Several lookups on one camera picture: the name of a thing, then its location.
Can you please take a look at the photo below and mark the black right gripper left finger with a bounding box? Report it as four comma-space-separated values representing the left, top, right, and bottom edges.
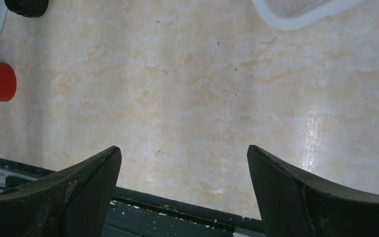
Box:
0, 146, 121, 237

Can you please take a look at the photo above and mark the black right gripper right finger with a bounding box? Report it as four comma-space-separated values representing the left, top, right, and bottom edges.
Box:
247, 145, 379, 237

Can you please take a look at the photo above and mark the black mounting base rail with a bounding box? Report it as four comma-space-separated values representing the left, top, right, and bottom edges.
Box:
0, 158, 265, 237

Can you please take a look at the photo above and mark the white plastic basket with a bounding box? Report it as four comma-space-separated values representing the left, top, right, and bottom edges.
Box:
252, 0, 363, 31

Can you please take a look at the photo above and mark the stack of black lids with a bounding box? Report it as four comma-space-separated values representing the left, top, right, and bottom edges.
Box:
4, 0, 49, 18

